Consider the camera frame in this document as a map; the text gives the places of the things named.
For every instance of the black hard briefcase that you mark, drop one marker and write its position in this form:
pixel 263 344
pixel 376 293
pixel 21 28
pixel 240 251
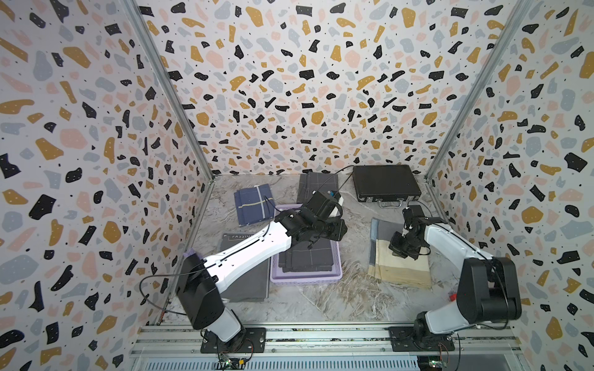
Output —
pixel 385 184

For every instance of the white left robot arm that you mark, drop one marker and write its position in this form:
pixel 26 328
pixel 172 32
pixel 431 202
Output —
pixel 203 280

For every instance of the dark grey lined pillowcase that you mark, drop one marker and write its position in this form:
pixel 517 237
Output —
pixel 316 182

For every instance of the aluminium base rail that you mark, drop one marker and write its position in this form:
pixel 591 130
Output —
pixel 328 346

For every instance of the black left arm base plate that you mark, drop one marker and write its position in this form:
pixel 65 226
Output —
pixel 248 340

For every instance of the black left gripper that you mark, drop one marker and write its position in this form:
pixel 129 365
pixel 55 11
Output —
pixel 339 233

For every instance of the grey passion pillowcase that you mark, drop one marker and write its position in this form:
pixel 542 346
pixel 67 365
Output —
pixel 253 286

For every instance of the grey and cream pillowcase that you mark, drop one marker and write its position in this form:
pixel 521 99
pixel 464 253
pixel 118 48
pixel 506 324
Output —
pixel 387 267

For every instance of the navy blue striped pillowcase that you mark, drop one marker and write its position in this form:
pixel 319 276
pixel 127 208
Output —
pixel 254 205

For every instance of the green circuit board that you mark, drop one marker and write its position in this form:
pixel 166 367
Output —
pixel 226 363

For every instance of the dark grey checked pillowcase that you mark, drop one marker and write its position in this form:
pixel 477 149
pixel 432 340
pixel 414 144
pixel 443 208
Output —
pixel 307 257

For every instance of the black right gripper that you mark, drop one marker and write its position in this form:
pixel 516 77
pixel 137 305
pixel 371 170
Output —
pixel 393 248

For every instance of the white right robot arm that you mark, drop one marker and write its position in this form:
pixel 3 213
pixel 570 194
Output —
pixel 488 289

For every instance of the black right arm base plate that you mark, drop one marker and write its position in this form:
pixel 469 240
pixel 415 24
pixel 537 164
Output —
pixel 403 337

